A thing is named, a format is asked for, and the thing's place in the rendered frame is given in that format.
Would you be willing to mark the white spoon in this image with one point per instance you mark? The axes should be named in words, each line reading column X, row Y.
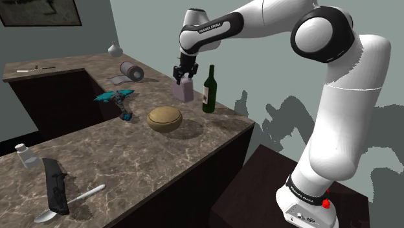
column 80, row 198

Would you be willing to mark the white paper towel roll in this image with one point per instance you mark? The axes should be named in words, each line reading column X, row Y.
column 131, row 70

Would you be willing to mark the dark robot stand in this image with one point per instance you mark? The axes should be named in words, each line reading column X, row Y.
column 252, row 195

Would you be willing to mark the black knife sheath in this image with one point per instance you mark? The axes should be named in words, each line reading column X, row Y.
column 55, row 186

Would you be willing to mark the white round vase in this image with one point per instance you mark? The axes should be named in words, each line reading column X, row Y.
column 115, row 50

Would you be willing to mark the white salt shaker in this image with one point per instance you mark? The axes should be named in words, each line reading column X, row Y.
column 27, row 157

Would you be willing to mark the tan round bowl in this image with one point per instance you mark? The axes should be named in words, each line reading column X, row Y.
column 164, row 120

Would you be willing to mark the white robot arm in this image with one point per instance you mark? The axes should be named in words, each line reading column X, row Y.
column 344, row 120

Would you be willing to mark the green wine bottle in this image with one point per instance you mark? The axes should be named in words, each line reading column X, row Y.
column 209, row 94

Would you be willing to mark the lilac jug bottle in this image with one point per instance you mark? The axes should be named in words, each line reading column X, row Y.
column 183, row 91

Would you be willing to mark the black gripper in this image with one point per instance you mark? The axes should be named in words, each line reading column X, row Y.
column 187, row 61

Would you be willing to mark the framed wall picture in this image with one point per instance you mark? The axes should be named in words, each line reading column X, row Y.
column 38, row 12

